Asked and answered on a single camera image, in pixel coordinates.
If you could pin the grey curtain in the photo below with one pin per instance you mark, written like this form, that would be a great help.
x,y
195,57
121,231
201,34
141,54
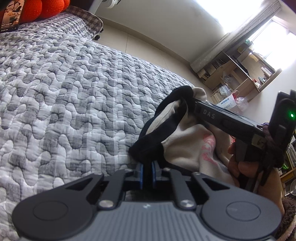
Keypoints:
x,y
229,41

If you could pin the black smartphone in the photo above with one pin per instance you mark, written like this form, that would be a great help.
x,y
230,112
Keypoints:
x,y
10,15

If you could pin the black and beige garment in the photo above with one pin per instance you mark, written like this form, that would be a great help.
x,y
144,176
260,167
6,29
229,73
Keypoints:
x,y
176,138

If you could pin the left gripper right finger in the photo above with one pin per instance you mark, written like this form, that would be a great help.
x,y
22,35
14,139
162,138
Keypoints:
x,y
184,191

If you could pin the grey white quilted blanket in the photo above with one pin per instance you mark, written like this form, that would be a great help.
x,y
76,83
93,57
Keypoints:
x,y
69,106

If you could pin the orange bumpy plush cushion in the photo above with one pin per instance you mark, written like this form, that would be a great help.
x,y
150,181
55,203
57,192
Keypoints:
x,y
42,9

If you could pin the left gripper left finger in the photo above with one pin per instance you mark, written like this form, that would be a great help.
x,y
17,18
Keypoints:
x,y
111,190

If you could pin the white office chair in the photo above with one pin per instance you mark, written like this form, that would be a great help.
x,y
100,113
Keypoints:
x,y
108,4

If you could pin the person's right hand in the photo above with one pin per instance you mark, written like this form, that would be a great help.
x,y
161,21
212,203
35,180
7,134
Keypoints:
x,y
272,188

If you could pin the wooden shelf unit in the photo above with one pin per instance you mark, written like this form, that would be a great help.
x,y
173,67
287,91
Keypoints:
x,y
244,73

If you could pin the white blue paper bag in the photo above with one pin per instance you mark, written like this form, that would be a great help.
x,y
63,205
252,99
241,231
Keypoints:
x,y
229,103

